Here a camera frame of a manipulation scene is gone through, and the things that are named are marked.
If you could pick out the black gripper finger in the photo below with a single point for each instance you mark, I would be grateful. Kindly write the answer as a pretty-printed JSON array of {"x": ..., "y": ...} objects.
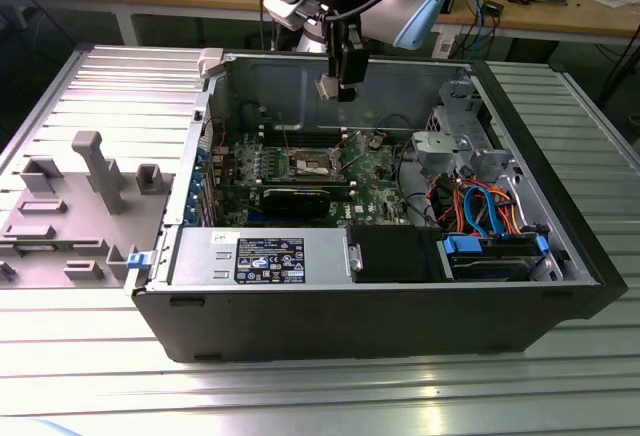
[
  {"x": 354, "y": 68},
  {"x": 331, "y": 51}
]

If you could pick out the silver CPU plate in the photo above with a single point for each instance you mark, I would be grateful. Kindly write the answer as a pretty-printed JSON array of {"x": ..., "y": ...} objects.
[{"x": 327, "y": 87}]

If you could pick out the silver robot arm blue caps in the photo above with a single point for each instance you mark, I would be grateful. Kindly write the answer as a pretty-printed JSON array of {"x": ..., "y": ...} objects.
[{"x": 422, "y": 18}]

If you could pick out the black RAM slot bank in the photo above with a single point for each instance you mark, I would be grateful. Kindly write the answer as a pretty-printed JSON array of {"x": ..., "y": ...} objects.
[
  {"x": 300, "y": 183},
  {"x": 300, "y": 139}
]

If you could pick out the CPU socket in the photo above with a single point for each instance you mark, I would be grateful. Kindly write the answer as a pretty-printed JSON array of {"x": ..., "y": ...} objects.
[{"x": 307, "y": 163}]

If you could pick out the silver drive bay cage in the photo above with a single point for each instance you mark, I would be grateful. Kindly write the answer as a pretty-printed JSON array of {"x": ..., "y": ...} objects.
[{"x": 457, "y": 116}]

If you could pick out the green motherboard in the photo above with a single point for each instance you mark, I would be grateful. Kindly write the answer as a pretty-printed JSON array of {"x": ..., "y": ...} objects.
[{"x": 370, "y": 191}]

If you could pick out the black graphics card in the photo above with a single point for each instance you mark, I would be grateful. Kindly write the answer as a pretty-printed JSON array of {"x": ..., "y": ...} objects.
[{"x": 295, "y": 203}]

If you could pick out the small black box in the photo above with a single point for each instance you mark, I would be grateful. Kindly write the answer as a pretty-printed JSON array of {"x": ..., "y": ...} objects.
[{"x": 492, "y": 8}]

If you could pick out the hard disk in blue carrier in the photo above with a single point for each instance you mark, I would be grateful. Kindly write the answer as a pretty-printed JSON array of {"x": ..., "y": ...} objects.
[{"x": 460, "y": 246}]

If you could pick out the silver power supply with label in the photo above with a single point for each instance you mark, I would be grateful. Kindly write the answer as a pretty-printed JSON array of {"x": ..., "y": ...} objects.
[{"x": 200, "y": 256}]

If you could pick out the black open PC case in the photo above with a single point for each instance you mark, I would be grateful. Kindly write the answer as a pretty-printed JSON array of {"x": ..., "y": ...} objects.
[{"x": 350, "y": 326}]

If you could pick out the blue case latch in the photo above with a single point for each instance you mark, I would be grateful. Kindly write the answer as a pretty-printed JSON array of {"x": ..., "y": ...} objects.
[{"x": 137, "y": 261}]

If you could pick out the grey plastic parts rack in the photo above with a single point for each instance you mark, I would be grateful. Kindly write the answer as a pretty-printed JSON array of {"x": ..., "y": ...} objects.
[{"x": 75, "y": 226}]

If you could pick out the silver metal bracket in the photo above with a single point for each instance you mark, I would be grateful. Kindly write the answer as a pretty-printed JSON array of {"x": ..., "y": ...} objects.
[{"x": 435, "y": 148}]

